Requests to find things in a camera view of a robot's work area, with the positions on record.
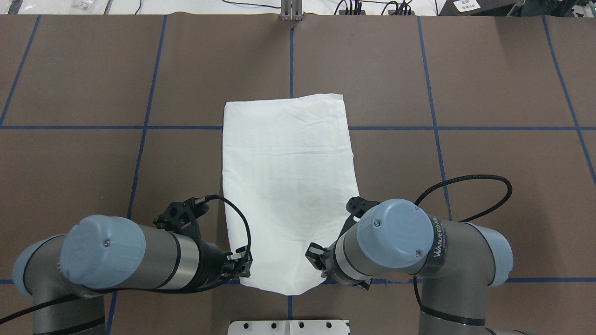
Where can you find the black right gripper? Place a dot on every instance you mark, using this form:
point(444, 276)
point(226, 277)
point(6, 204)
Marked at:
point(317, 257)

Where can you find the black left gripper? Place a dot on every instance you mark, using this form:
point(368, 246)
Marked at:
point(210, 261)

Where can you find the white long-sleeve printed shirt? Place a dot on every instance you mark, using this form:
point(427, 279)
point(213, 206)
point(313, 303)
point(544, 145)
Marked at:
point(287, 164)

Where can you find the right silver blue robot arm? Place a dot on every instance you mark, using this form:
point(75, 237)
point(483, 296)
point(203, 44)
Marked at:
point(458, 261)

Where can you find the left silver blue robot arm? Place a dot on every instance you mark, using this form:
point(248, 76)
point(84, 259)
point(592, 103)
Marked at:
point(67, 275)

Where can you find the black box with white label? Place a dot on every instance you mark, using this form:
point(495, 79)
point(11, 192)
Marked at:
point(474, 7)

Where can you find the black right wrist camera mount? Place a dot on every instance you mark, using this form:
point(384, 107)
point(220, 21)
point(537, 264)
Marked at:
point(357, 207)

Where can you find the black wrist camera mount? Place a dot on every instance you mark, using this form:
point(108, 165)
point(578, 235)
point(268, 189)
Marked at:
point(179, 214)
point(357, 207)

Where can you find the white camera stand base plate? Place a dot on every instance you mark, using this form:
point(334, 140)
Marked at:
point(290, 327)

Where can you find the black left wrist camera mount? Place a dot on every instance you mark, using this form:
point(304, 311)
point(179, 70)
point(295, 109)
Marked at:
point(179, 214)

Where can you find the aluminium frame post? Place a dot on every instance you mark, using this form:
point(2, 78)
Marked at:
point(291, 10)

